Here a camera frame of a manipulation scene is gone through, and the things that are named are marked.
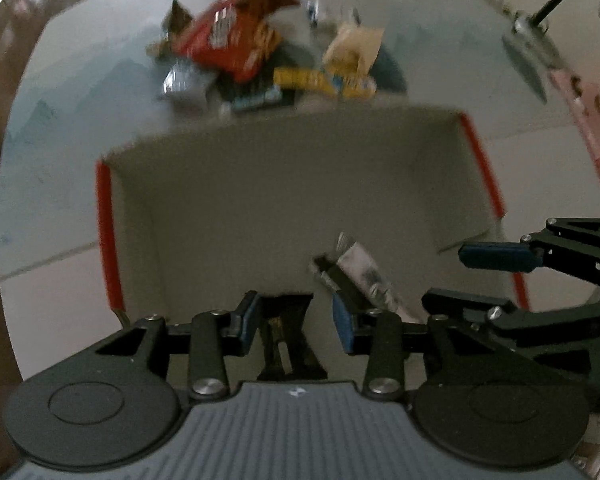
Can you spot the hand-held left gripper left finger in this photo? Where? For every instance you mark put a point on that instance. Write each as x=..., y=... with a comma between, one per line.
x=248, y=322

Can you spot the blue snack bar packet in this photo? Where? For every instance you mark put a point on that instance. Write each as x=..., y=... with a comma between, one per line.
x=260, y=100

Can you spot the dark brown snack packet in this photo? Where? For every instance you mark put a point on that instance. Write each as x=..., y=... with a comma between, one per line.
x=179, y=17

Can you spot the dark teal snack packet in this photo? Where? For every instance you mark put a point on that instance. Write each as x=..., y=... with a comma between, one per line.
x=390, y=70

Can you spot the grey cardboard box red edges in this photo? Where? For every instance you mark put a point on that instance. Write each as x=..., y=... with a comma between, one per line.
x=280, y=195

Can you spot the silver snack packet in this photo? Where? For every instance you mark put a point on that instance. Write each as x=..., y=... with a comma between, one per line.
x=367, y=272

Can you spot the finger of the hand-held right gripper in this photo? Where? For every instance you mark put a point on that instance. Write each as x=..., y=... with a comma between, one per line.
x=495, y=256
x=460, y=300

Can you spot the black snack packet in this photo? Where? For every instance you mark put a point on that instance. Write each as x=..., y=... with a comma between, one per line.
x=290, y=340

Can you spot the long yellow snack packet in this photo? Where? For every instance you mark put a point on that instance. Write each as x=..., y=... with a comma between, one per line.
x=320, y=80

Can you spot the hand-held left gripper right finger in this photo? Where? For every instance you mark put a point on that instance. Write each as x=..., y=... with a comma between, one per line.
x=343, y=327

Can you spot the shiny silver foil packet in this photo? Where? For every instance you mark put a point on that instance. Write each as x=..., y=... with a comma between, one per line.
x=185, y=80

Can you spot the pink printed sheet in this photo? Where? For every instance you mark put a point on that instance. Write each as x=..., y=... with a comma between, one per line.
x=595, y=120

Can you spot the large red snack bag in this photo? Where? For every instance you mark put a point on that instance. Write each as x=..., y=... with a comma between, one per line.
x=220, y=35

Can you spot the small blue white packet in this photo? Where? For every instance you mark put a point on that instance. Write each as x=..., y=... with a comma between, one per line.
x=314, y=11

